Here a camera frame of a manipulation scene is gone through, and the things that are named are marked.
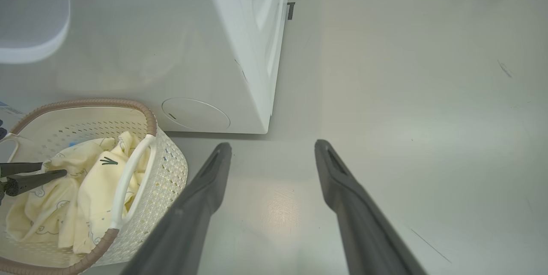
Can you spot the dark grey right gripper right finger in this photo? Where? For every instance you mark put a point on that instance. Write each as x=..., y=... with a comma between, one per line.
x=368, y=232

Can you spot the white front-load washing machine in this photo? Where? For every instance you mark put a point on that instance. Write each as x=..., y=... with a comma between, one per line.
x=192, y=52

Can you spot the cream laundry basket brown rim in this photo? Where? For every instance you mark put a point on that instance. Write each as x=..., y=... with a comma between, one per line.
x=167, y=172

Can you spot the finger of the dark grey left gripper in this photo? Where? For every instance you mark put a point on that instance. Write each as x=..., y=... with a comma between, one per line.
x=34, y=182
x=19, y=168

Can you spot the cream printed garment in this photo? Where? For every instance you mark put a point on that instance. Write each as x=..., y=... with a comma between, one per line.
x=94, y=198

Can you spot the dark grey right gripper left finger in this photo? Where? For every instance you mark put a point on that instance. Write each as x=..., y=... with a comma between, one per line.
x=188, y=223

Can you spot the blue energy label sticker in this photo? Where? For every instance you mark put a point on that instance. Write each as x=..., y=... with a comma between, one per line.
x=8, y=109

